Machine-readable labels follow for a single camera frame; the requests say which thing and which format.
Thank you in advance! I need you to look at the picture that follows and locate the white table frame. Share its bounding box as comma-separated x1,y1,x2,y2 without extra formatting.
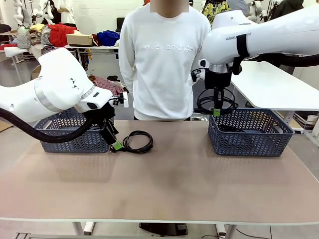
14,221,237,239

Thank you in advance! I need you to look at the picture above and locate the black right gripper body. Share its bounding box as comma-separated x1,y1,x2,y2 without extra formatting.
204,71,234,97

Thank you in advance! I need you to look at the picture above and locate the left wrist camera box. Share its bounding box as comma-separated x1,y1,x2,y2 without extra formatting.
111,91,129,109

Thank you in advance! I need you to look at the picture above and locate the grey-blue perforated plastic basket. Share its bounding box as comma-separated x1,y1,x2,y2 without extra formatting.
33,107,112,154
208,108,296,157

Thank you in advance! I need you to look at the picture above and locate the person in dark jacket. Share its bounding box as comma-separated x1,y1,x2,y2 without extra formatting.
270,0,305,21

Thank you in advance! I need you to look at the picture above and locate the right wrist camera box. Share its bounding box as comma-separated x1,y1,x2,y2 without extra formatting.
190,69,206,84

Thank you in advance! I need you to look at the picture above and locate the black USB cable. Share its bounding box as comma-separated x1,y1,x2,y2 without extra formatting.
194,87,237,117

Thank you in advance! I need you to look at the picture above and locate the grey patterned bag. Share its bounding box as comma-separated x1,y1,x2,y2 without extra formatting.
16,31,32,49

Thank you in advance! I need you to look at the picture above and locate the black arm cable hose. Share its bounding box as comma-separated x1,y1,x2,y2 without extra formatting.
0,108,100,144
259,53,319,68

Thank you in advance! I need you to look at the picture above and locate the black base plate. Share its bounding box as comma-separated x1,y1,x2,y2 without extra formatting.
139,223,189,236

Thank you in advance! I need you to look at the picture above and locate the person in yellow patterned top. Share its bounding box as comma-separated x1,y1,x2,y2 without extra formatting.
201,0,231,24

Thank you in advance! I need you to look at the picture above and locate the blue garment pile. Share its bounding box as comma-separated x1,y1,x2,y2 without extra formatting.
96,30,121,47

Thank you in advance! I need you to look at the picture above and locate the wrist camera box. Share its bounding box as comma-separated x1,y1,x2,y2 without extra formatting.
190,69,206,84
111,91,129,109

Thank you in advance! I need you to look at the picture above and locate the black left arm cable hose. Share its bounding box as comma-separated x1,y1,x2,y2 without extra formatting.
0,108,100,144

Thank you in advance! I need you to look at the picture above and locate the red checkered cloth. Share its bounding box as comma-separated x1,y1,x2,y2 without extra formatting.
88,74,130,97

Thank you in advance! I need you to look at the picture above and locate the brown cardboard box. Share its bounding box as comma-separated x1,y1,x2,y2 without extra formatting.
66,33,94,47

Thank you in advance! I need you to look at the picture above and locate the red garment pile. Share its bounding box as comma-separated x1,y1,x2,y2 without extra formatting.
48,23,80,47

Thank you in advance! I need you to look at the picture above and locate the white clothes table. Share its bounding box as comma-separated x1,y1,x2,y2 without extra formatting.
4,44,120,80

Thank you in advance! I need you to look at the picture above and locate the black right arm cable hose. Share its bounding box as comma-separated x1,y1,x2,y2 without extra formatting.
259,53,319,68

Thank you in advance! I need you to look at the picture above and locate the person in white sweatshirt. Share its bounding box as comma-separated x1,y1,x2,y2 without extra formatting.
119,0,211,121

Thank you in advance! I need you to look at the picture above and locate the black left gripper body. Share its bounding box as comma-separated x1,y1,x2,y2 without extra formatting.
96,102,116,130

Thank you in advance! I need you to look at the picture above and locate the black power cable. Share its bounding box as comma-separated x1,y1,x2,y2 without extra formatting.
117,130,154,152

